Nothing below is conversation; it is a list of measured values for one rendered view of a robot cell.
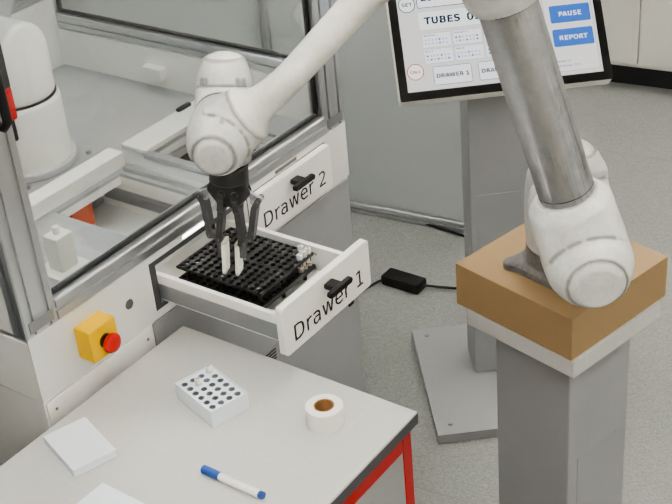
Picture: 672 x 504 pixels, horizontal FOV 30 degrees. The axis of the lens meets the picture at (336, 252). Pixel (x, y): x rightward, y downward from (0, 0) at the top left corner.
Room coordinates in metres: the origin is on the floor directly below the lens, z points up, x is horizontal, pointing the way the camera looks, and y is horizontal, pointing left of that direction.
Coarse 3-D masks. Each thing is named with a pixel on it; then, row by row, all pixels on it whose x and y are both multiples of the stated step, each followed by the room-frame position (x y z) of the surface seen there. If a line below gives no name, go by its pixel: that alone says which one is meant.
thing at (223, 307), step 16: (192, 240) 2.30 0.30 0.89; (208, 240) 2.32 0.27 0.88; (288, 240) 2.27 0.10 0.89; (304, 240) 2.26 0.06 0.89; (176, 256) 2.24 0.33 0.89; (320, 256) 2.22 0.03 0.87; (336, 256) 2.19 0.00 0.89; (160, 272) 2.18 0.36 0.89; (176, 272) 2.24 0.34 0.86; (160, 288) 2.17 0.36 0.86; (176, 288) 2.15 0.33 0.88; (192, 288) 2.12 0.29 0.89; (208, 288) 2.11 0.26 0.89; (176, 304) 2.15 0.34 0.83; (192, 304) 2.12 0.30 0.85; (208, 304) 2.09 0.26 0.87; (224, 304) 2.07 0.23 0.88; (240, 304) 2.04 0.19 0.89; (272, 304) 2.11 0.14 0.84; (224, 320) 2.07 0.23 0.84; (240, 320) 2.04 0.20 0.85; (256, 320) 2.02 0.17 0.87; (272, 320) 1.99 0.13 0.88; (272, 336) 1.99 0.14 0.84
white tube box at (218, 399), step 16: (176, 384) 1.93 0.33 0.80; (192, 384) 1.93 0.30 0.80; (208, 384) 1.92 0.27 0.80; (224, 384) 1.92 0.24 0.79; (192, 400) 1.88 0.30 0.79; (208, 400) 1.87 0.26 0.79; (224, 400) 1.87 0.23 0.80; (240, 400) 1.87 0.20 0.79; (208, 416) 1.84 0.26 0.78; (224, 416) 1.85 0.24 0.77
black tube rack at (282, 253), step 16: (256, 240) 2.27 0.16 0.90; (272, 240) 2.26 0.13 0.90; (192, 256) 2.22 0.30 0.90; (208, 256) 2.22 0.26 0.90; (256, 256) 2.25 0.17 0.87; (272, 256) 2.20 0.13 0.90; (288, 256) 2.19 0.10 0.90; (192, 272) 2.17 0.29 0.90; (208, 272) 2.16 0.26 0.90; (256, 272) 2.14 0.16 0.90; (272, 272) 2.14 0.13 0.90; (304, 272) 2.17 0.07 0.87; (224, 288) 2.13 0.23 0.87; (240, 288) 2.09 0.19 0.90; (256, 288) 2.08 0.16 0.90; (272, 288) 2.12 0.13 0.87; (288, 288) 2.12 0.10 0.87; (256, 304) 2.07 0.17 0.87
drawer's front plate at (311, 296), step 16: (352, 256) 2.14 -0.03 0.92; (368, 256) 2.18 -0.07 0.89; (320, 272) 2.07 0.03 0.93; (336, 272) 2.09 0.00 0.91; (352, 272) 2.13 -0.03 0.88; (368, 272) 2.17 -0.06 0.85; (304, 288) 2.02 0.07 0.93; (320, 288) 2.05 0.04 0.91; (352, 288) 2.13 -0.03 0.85; (288, 304) 1.97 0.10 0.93; (304, 304) 2.01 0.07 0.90; (320, 304) 2.04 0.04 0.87; (336, 304) 2.08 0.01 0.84; (288, 320) 1.96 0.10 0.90; (304, 320) 2.00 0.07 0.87; (320, 320) 2.04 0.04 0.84; (288, 336) 1.96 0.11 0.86; (304, 336) 2.00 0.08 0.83; (288, 352) 1.96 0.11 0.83
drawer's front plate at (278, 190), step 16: (304, 160) 2.55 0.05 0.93; (320, 160) 2.59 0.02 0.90; (288, 176) 2.50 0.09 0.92; (304, 176) 2.54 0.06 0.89; (320, 176) 2.59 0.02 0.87; (256, 192) 2.42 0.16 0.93; (272, 192) 2.45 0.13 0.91; (288, 192) 2.49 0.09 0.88; (320, 192) 2.58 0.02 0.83; (272, 208) 2.45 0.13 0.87; (288, 208) 2.49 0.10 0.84; (272, 224) 2.44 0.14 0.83
